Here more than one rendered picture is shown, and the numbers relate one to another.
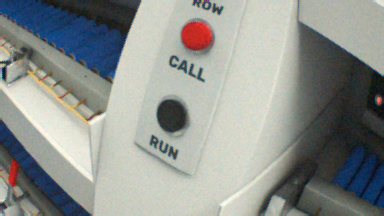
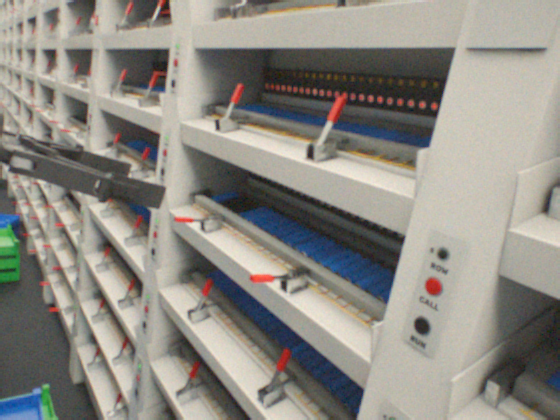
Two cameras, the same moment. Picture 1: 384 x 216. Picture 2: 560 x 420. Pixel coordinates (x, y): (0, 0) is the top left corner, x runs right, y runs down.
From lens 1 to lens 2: 16 cm
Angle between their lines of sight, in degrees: 22
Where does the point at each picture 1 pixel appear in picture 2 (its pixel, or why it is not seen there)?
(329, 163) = (541, 365)
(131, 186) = (397, 364)
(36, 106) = (321, 311)
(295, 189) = (506, 379)
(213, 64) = (442, 302)
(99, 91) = (374, 306)
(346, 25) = (543, 274)
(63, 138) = (347, 334)
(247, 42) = (461, 291)
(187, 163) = (430, 351)
